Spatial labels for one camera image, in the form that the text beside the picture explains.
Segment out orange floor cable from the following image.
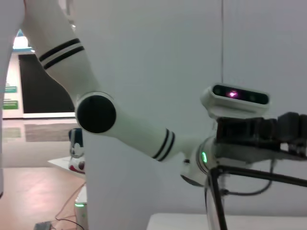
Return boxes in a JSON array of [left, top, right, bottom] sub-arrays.
[[55, 182, 87, 221]]

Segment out black floor cable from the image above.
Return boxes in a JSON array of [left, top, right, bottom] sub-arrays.
[[56, 217, 88, 230]]

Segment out white blue red toy figure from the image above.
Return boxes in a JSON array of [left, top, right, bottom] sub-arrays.
[[68, 128, 86, 173]]

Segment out white low platform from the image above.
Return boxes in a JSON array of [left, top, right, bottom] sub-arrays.
[[47, 155, 87, 179]]

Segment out grey power strip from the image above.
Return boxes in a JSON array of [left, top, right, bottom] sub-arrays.
[[35, 221, 54, 230]]

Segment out black glasses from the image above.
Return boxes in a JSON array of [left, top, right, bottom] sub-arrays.
[[203, 165, 307, 230]]

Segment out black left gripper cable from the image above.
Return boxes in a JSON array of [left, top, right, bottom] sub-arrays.
[[223, 159, 276, 196]]

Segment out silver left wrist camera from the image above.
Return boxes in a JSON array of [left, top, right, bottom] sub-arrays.
[[200, 82, 271, 119]]

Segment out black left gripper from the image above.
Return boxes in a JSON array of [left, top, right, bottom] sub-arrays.
[[215, 111, 307, 161]]

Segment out black wall panel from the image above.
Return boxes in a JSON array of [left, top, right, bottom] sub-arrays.
[[18, 54, 76, 115]]

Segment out white box with green light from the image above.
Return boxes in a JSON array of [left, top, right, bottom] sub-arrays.
[[74, 185, 88, 230]]

